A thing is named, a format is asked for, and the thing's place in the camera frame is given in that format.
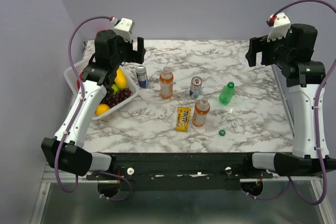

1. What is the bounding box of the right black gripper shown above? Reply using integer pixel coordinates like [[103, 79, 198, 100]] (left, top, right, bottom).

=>
[[245, 29, 292, 67]]

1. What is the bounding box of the orange bottle front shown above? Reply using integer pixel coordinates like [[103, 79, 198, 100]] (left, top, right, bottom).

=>
[[192, 98, 210, 127]]

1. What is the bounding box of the orange bottle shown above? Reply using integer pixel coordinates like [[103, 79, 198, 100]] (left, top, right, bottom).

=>
[[192, 98, 210, 127], [160, 67, 174, 99]]

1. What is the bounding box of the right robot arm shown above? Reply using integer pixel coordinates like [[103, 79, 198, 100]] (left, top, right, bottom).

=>
[[241, 24, 335, 178]]

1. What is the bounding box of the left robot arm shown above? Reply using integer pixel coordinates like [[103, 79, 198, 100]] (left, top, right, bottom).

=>
[[41, 30, 146, 179]]

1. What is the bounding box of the orange bottle rear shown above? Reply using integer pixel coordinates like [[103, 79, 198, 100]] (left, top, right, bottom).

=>
[[160, 67, 174, 99]]

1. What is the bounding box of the green plastic bottle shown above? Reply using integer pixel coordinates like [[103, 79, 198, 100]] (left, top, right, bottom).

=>
[[218, 82, 235, 105]]

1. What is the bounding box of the green bottle cap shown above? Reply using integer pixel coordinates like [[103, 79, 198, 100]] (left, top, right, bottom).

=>
[[219, 130, 226, 136]]

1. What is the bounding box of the blue silver can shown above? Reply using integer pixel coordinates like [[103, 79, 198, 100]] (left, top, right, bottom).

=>
[[135, 65, 148, 88], [190, 76, 202, 99]]

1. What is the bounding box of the yellow mango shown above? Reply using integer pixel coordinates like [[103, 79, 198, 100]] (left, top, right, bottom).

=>
[[114, 68, 128, 90]]

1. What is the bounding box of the green apple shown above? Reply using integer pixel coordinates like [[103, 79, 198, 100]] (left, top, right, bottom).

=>
[[111, 83, 120, 95]]

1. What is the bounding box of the purple grape bunch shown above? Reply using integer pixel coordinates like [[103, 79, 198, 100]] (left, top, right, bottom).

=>
[[100, 88, 132, 108]]

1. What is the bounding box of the yellow lemon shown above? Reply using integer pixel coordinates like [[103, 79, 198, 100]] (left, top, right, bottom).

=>
[[95, 104, 110, 116]]

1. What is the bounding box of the red dragon fruit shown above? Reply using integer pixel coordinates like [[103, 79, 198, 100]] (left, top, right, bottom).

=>
[[77, 73, 83, 90]]

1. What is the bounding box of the white plastic fruit basket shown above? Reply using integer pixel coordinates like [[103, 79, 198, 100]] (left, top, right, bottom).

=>
[[64, 67, 139, 120]]

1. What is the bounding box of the yellow candy bag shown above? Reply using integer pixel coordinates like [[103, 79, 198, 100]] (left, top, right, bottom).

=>
[[175, 107, 191, 132]]

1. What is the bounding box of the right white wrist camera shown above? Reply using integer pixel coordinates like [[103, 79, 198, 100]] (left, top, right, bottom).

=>
[[266, 13, 291, 42]]

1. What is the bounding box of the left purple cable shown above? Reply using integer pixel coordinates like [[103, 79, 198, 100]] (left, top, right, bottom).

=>
[[54, 15, 132, 201]]

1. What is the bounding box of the purple cable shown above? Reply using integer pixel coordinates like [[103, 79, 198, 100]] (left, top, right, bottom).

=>
[[54, 15, 132, 201], [245, 0, 336, 206]]

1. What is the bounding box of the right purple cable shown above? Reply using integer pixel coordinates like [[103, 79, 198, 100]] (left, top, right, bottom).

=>
[[245, 0, 336, 206]]

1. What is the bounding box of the black base frame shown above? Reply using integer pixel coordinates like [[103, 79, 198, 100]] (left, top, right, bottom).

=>
[[86, 152, 274, 191]]

